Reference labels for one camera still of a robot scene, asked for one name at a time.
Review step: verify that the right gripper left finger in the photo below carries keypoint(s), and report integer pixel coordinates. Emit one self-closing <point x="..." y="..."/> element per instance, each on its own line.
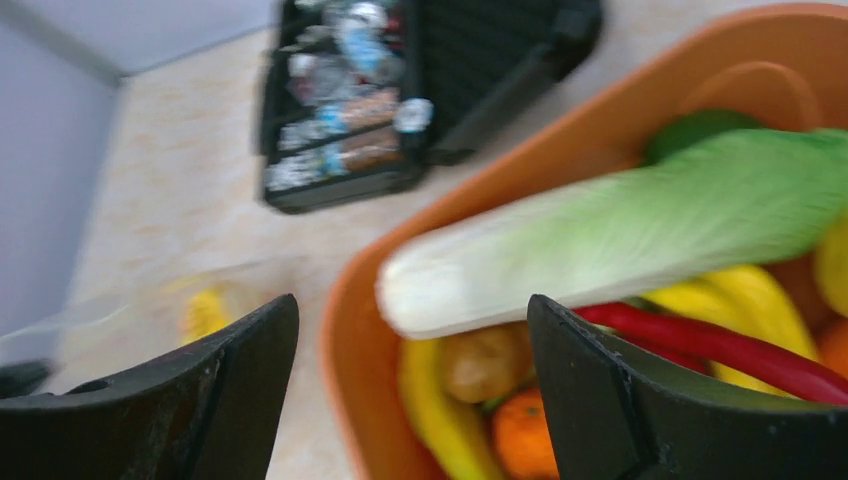
<point x="208" y="410"/>

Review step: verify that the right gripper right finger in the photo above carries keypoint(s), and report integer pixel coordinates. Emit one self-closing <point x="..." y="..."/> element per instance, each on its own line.
<point x="616" y="411"/>

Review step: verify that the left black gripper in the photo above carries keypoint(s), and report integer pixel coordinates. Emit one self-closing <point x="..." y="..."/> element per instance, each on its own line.
<point x="24" y="378"/>

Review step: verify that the clear zip top bag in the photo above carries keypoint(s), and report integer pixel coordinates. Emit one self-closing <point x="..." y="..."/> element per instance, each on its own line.
<point x="117" y="331"/>

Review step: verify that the toy yellow lemon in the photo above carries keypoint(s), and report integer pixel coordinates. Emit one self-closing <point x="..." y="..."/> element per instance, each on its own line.
<point x="210" y="310"/>

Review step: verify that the toy yellow bell pepper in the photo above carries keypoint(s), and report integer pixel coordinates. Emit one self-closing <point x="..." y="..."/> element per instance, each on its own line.
<point x="830" y="265"/>

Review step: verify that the toy orange fruit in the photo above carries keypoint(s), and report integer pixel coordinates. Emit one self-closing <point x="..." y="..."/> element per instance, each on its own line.
<point x="521" y="437"/>

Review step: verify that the toy long red chili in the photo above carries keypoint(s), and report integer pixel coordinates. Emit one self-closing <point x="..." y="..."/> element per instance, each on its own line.
<point x="776" y="366"/>

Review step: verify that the toy brown pear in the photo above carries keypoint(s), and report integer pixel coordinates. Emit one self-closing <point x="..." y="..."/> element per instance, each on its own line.
<point x="484" y="364"/>

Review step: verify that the toy yellow banana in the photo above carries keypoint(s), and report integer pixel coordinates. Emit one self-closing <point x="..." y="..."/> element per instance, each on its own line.
<point x="454" y="432"/>

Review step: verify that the toy green white cabbage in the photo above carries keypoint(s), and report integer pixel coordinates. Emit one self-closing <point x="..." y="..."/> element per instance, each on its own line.
<point x="741" y="197"/>

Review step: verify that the toy green lime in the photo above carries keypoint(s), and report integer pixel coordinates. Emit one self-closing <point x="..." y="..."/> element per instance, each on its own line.
<point x="687" y="130"/>

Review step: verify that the black poker chip case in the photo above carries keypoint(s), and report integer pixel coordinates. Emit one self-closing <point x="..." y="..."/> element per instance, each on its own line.
<point x="362" y="98"/>

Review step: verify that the orange plastic basket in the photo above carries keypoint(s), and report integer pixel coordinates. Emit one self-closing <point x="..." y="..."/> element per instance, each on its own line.
<point x="786" y="63"/>

